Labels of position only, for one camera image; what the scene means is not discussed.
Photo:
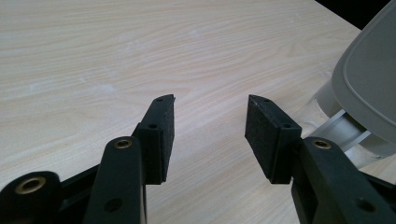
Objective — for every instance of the grey monitor stand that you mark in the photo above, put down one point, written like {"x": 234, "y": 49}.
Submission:
{"x": 370, "y": 77}

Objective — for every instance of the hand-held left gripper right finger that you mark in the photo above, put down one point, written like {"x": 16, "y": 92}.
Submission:
{"x": 274, "y": 140}

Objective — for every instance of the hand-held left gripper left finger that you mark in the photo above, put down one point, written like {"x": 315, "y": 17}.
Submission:
{"x": 155, "y": 140}

